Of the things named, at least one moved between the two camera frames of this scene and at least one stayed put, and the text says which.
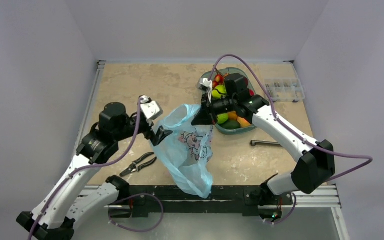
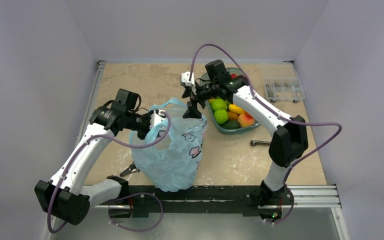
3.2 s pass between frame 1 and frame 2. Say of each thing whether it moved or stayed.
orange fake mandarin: stayed
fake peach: stayed
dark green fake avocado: stayed
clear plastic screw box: stayed
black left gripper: moved
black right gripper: moved
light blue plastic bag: moved
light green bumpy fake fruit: stayed
